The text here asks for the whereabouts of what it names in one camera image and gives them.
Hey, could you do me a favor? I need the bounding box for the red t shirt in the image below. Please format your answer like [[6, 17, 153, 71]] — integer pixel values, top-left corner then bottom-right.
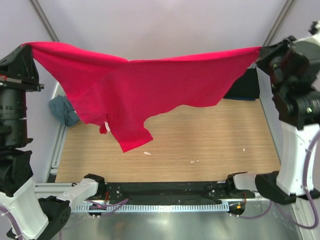
[[30, 41, 260, 152]]

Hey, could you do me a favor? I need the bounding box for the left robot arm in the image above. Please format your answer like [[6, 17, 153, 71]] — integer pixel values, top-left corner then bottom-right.
[[0, 45, 106, 240]]

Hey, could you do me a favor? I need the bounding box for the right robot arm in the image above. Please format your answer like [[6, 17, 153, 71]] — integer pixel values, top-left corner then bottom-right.
[[225, 21, 320, 205]]

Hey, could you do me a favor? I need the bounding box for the folded black t shirt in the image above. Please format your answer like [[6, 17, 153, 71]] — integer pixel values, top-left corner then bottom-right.
[[223, 68, 260, 99]]

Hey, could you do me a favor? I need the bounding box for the grey blue t shirt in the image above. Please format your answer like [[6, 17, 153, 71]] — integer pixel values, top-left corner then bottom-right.
[[48, 95, 80, 127]]

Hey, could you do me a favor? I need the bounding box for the folded navy t shirt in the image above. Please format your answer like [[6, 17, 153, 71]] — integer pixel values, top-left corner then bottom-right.
[[229, 97, 256, 101]]

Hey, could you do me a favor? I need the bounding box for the aluminium frame rail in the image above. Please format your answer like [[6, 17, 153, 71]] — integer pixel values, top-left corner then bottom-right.
[[34, 183, 73, 195]]

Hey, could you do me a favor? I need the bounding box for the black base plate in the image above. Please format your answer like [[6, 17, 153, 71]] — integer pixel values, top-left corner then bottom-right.
[[99, 181, 236, 204]]

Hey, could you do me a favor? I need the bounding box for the slotted cable duct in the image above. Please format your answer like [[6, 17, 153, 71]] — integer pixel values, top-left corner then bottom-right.
[[72, 202, 229, 214]]

